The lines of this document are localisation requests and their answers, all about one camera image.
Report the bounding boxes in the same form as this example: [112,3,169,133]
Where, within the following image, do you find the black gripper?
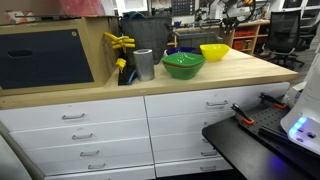
[219,17,240,36]

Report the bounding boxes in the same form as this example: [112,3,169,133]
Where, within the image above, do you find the yellow plastic bowl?
[200,44,230,60]

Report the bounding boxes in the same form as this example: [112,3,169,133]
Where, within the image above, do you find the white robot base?
[280,55,320,154]

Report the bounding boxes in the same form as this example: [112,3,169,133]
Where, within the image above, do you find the green plastic bowl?
[162,52,205,80]

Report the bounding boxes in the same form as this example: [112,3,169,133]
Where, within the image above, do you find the blue bowl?
[166,47,196,56]

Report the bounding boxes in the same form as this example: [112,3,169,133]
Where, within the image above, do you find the wooden shelf unit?
[174,20,270,55]

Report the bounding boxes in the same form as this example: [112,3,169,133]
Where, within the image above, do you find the grey plastic tote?
[175,30,223,53]

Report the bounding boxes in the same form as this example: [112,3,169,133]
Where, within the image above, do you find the black office chair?
[262,10,304,70]

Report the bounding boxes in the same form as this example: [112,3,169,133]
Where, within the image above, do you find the grey fabric bin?
[120,12,172,65]

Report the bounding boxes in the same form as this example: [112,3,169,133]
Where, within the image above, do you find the silver metal cylinder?
[133,49,155,81]

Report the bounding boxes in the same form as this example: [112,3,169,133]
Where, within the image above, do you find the black orange clamp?
[259,92,286,109]
[231,103,254,125]

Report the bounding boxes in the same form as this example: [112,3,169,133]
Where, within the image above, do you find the black perforated board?
[237,103,320,161]

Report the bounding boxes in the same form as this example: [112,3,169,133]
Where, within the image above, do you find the yellow clamp tools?
[103,32,136,72]

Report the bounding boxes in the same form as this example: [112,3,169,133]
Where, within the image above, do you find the black tool holder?
[118,65,137,86]

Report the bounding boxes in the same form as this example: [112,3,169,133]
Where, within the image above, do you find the white drawer cabinet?
[0,82,288,180]

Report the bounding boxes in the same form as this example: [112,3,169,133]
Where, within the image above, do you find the wooden box with black panel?
[0,16,119,96]

